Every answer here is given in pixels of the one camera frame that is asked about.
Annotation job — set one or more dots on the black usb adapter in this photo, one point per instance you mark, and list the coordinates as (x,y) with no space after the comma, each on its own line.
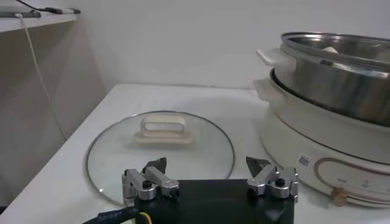
(62,11)

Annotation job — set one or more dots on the white steamed baozi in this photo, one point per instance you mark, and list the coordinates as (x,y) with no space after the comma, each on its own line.
(330,50)

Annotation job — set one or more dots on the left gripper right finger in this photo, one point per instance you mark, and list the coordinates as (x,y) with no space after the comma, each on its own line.
(274,181)

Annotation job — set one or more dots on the steel steamer basket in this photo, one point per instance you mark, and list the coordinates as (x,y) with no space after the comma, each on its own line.
(335,88)

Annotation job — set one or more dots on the white electric pot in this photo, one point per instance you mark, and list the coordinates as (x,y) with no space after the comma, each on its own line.
(292,140)

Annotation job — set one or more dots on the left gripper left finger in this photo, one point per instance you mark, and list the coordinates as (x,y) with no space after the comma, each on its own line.
(152,182)

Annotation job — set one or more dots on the glass pot lid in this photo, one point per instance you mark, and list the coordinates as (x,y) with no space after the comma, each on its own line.
(164,138)

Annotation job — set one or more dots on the white side desk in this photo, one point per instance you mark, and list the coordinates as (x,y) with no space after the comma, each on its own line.
(30,23)

